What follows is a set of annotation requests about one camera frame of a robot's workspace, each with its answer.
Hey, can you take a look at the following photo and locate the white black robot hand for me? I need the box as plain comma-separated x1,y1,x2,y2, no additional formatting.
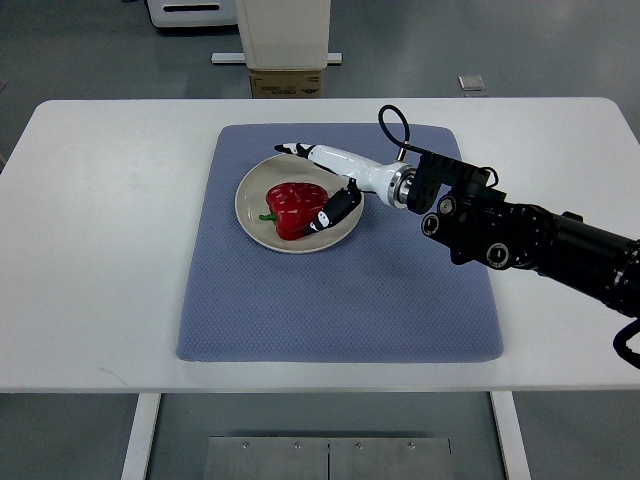
274,143,412,236

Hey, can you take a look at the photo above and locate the red bell pepper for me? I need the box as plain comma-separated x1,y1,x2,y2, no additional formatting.
259,182,329,241

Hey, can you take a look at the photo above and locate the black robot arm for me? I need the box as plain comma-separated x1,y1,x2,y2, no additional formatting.
382,127,639,367

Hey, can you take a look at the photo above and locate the cream round plate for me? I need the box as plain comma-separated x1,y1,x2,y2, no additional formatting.
235,154,365,254

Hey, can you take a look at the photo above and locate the blue grey textured mat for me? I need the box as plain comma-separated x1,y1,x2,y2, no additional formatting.
176,123,503,363

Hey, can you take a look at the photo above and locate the grey floor outlet cover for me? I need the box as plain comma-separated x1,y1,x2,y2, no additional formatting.
457,75,486,93

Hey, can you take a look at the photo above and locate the cardboard box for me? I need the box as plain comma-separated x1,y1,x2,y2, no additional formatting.
249,70,322,99

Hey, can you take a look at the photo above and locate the white cabinet with slot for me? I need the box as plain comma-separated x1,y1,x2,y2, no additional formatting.
146,0,237,28

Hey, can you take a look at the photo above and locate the white table leg right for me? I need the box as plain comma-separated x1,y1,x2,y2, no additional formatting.
490,391,531,480

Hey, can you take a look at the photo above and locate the white table leg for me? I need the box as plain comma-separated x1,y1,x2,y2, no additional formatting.
121,393,161,480
490,391,531,480

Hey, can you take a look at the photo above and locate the white table leg left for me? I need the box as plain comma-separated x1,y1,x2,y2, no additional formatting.
121,393,161,480

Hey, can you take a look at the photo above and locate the white pedestal column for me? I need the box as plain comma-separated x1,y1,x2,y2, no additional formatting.
211,0,343,71

